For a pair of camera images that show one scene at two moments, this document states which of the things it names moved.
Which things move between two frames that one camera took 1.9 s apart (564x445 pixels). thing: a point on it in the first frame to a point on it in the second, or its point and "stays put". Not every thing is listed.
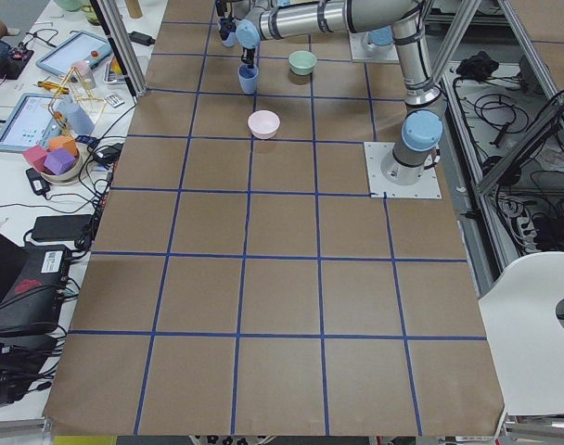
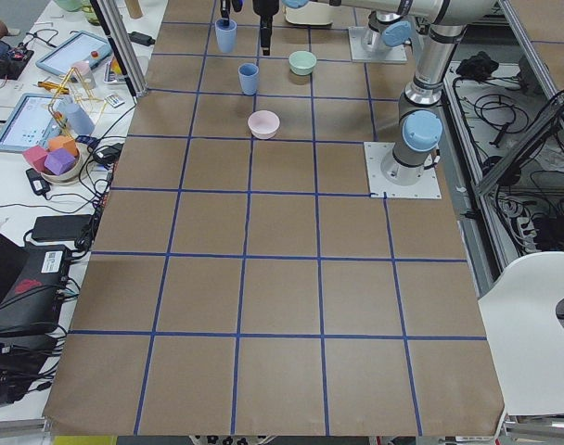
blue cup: (248, 78) stays put
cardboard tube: (134, 8) stays put
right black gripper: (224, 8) to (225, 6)
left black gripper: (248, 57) to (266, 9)
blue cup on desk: (76, 118) stays put
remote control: (114, 100) stays put
